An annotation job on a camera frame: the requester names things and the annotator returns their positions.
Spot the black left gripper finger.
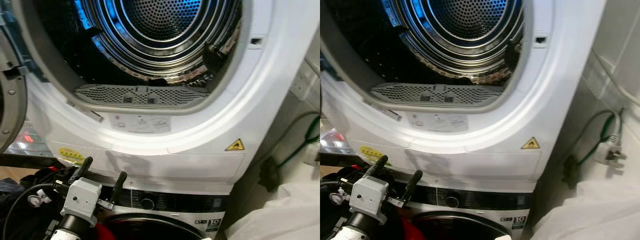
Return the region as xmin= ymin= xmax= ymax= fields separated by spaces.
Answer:
xmin=69 ymin=156 xmax=94 ymax=185
xmin=110 ymin=171 xmax=128 ymax=203
xmin=405 ymin=169 xmax=424 ymax=201
xmin=364 ymin=154 xmax=389 ymax=181

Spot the white washing machine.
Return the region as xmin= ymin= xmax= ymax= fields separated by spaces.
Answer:
xmin=395 ymin=180 xmax=533 ymax=240
xmin=95 ymin=177 xmax=228 ymax=240

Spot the yellow oval sticker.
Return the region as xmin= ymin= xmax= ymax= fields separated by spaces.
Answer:
xmin=359 ymin=145 xmax=383 ymax=163
xmin=57 ymin=146 xmax=86 ymax=166

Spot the red garment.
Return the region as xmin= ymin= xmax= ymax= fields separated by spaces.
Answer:
xmin=397 ymin=215 xmax=426 ymax=240
xmin=95 ymin=222 xmax=118 ymax=240

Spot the grey round dryer door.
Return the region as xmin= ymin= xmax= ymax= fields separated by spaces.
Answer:
xmin=0 ymin=15 xmax=56 ymax=156
xmin=320 ymin=52 xmax=357 ymax=156

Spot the white power plug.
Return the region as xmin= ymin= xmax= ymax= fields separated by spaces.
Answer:
xmin=302 ymin=142 xmax=321 ymax=166
xmin=594 ymin=135 xmax=627 ymax=167

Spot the white instruction sticker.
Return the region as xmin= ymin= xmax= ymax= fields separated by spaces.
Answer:
xmin=405 ymin=112 xmax=468 ymax=133
xmin=109 ymin=113 xmax=172 ymax=135

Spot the white tumble dryer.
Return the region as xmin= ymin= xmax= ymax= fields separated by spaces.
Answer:
xmin=10 ymin=0 xmax=321 ymax=196
xmin=320 ymin=0 xmax=608 ymax=193

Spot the grey lint filter grille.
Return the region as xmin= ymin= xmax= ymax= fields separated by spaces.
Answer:
xmin=75 ymin=83 xmax=210 ymax=108
xmin=370 ymin=82 xmax=505 ymax=107

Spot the white plastic bag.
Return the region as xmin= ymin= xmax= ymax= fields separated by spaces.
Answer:
xmin=530 ymin=180 xmax=640 ymax=240
xmin=225 ymin=180 xmax=321 ymax=240

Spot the perforated steel dryer drum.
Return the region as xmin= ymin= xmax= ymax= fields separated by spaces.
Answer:
xmin=325 ymin=0 xmax=526 ymax=86
xmin=35 ymin=0 xmax=243 ymax=86

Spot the thin grey power cable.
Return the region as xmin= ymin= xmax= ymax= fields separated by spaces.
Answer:
xmin=570 ymin=109 xmax=623 ymax=151
xmin=267 ymin=111 xmax=321 ymax=153

